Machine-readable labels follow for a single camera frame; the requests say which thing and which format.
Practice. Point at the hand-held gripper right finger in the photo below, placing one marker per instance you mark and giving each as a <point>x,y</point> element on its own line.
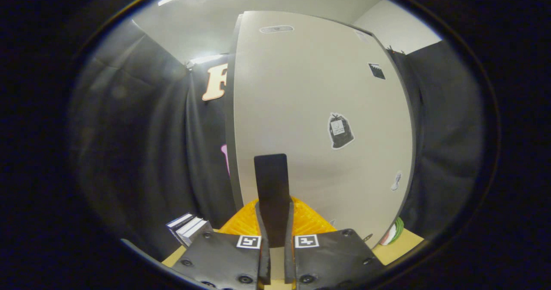
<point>289,255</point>

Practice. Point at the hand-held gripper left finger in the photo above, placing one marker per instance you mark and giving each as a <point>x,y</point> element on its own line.
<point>263,238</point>

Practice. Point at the white shoe cabinet door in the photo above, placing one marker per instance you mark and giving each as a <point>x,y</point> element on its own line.
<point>301,87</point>

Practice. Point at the grey cover book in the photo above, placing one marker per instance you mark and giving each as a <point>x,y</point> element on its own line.
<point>199,232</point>

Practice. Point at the blue cover book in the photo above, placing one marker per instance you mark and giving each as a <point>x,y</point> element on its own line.
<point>181,222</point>

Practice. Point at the green red striped object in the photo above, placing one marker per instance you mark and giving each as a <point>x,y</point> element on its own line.
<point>392,234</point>

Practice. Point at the black backdrop cloth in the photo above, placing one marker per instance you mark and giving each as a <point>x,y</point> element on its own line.
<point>142,143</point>

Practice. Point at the ceiling light strip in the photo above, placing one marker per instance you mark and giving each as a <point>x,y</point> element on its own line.
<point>208,59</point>

